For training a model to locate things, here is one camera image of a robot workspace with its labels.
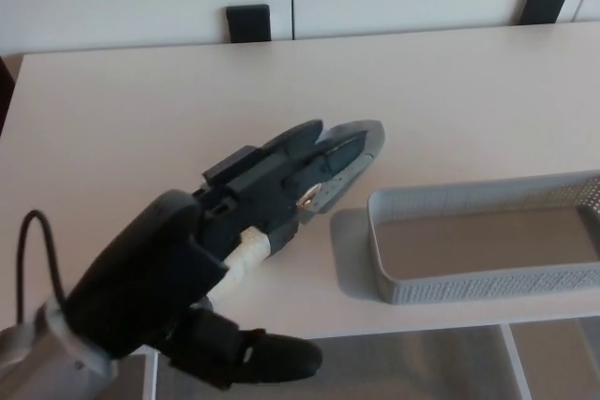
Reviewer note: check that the white desk with metal frame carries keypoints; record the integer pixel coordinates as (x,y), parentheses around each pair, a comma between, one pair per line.
(140,105)

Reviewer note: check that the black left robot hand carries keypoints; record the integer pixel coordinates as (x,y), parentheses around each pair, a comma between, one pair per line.
(140,269)

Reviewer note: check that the dark brown furniture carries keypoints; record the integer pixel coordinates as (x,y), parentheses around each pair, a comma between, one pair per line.
(4,91)

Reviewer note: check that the grey perforated plastic basket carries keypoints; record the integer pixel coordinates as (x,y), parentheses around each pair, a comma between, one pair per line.
(469,285)

